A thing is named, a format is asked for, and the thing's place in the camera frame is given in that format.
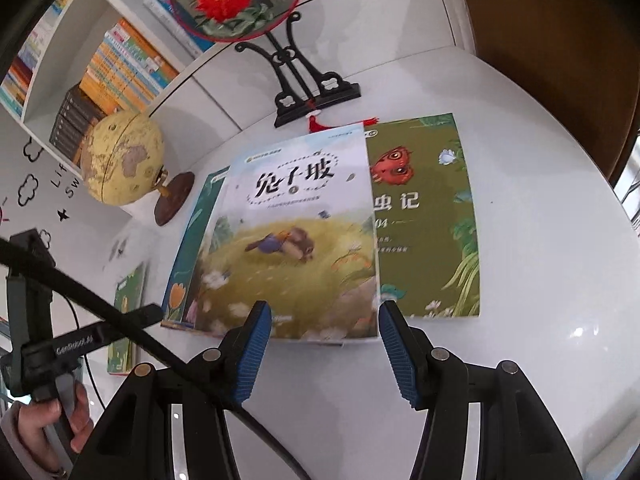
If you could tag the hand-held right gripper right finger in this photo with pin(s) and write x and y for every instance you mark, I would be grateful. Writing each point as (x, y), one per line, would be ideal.
(397, 355)

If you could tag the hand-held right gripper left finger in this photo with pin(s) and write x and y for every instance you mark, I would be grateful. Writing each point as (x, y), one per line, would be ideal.
(252, 355)

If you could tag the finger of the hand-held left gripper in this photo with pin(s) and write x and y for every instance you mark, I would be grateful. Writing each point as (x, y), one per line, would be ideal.
(145, 313)

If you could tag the teal mantis cover book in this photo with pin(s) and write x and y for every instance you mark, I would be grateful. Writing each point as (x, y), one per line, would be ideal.
(185, 270)

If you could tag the olive butterfly cover book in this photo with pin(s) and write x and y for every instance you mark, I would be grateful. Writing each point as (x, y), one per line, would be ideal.
(425, 240)

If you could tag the pale meadow cover book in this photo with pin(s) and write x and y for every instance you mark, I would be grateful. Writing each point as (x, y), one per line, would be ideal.
(300, 235)

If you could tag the row of dark brown books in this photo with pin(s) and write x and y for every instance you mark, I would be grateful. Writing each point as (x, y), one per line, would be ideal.
(70, 125)

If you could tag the row of mixed colourful books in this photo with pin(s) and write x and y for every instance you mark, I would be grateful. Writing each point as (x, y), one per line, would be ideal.
(17, 80)
(45, 30)

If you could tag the row of orange yellow books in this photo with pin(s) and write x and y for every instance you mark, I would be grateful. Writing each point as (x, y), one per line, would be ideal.
(125, 70)

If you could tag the row of white blue books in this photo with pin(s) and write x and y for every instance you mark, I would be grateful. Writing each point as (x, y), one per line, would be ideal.
(165, 5)

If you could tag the person's left hand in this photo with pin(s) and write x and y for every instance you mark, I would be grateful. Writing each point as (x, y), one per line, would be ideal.
(35, 430)

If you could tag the yellow globe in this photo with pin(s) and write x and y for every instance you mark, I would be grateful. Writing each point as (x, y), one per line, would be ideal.
(120, 160)

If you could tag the red tassel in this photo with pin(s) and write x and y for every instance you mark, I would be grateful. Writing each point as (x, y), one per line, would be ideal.
(316, 122)

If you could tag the black fan stand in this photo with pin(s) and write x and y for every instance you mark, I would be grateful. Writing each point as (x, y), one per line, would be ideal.
(320, 95)

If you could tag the white bookshelf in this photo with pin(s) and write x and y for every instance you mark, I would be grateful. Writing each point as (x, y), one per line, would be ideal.
(350, 10)

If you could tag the group of wall stickers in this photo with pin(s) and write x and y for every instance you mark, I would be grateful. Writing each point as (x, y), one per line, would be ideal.
(62, 215)

